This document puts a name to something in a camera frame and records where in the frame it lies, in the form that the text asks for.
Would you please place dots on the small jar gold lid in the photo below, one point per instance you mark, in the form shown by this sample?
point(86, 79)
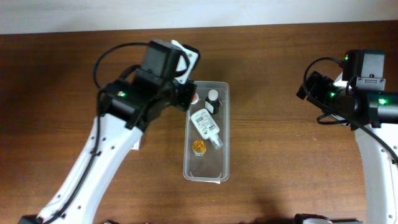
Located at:
point(199, 147)

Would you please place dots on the clear plastic container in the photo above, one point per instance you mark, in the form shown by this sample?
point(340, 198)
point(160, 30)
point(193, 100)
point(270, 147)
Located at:
point(213, 166)

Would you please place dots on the white Panadol box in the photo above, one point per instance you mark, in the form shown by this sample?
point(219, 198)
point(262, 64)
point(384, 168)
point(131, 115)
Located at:
point(136, 146)

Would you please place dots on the white squeeze bottle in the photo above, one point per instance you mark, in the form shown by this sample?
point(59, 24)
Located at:
point(207, 127)

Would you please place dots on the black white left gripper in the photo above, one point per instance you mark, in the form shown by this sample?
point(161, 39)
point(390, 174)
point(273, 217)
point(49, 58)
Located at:
point(185, 95)

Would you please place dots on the dark bottle white cap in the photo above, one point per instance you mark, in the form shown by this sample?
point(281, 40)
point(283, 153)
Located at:
point(212, 103)

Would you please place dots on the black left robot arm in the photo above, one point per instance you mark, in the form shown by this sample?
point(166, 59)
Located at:
point(124, 110)

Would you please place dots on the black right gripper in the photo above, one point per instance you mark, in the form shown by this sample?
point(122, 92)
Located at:
point(310, 88)

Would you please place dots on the orange tablet tube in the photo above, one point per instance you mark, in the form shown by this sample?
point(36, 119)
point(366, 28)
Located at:
point(195, 99)

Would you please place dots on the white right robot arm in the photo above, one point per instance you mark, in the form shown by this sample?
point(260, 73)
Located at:
point(377, 144)

